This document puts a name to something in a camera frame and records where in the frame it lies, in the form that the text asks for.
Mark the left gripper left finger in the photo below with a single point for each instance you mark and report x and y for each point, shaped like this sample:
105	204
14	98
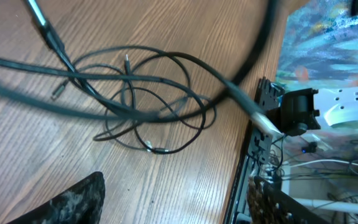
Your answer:
82	203

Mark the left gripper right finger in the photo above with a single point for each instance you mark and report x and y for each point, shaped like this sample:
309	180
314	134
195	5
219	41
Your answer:
270	206

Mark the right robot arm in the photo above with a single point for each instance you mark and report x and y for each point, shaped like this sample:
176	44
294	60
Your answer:
310	109

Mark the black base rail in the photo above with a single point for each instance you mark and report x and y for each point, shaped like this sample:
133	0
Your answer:
254	152

